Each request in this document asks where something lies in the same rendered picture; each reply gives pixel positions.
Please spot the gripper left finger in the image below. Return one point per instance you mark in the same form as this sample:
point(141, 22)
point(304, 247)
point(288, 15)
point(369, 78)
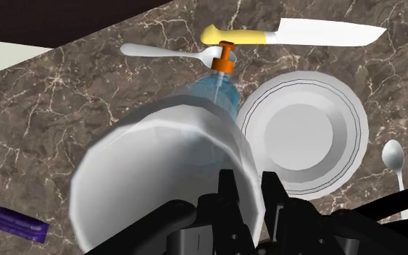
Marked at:
point(203, 226)

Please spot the blue pump bottle orange cap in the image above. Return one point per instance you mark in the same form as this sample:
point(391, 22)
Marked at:
point(221, 84)

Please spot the white plate with dark rings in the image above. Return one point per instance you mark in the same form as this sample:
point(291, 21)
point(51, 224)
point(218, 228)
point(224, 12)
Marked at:
point(304, 136)

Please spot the white bowl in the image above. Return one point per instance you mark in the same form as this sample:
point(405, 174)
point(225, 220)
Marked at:
point(161, 173)

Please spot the purple flat packet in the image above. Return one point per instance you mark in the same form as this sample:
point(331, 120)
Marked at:
point(19, 224)

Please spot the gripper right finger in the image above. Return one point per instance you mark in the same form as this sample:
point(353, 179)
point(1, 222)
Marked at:
point(316, 226)

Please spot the white spoon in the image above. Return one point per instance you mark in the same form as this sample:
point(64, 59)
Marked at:
point(393, 157)
point(170, 53)

